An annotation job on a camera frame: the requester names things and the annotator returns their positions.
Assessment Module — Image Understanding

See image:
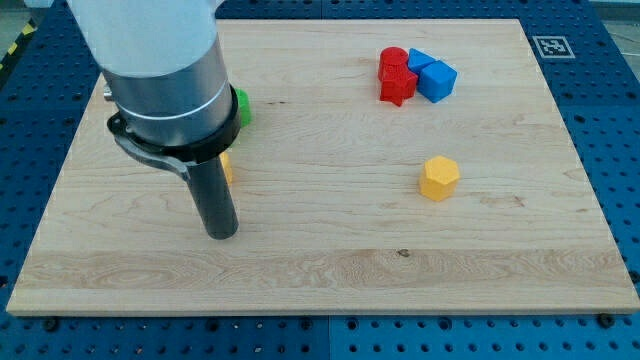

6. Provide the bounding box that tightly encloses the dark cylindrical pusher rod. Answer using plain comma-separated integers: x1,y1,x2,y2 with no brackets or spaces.
187,157,239,240

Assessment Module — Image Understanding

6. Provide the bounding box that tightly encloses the yellow heart block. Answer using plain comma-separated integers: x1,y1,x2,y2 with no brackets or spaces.
219,152,233,184

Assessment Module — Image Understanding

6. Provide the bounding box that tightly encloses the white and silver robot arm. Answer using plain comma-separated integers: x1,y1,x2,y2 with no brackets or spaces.
68,0,241,239

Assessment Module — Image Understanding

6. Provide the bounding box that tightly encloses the green star block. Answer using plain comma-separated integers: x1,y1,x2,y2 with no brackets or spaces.
235,88,253,127

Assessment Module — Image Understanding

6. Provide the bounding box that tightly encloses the red star block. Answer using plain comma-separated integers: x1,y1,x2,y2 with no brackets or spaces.
378,65,418,107

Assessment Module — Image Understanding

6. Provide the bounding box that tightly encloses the wooden board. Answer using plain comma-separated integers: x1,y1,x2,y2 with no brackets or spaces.
7,19,639,317

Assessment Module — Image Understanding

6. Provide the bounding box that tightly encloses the red cylinder block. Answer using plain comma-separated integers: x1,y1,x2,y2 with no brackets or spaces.
378,47,409,81

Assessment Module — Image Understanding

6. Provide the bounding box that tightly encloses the yellow hexagon block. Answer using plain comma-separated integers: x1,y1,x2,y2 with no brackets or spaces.
418,155,460,201

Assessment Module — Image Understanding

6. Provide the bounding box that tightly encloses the blue triangle block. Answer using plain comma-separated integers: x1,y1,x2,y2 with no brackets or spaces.
407,48,436,75

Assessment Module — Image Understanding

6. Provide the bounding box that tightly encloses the blue cube block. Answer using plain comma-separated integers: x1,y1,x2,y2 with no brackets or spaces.
417,61,458,103

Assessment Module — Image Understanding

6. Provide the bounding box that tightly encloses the black and white fiducial tag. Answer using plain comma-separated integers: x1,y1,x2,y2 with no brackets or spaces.
533,35,575,59

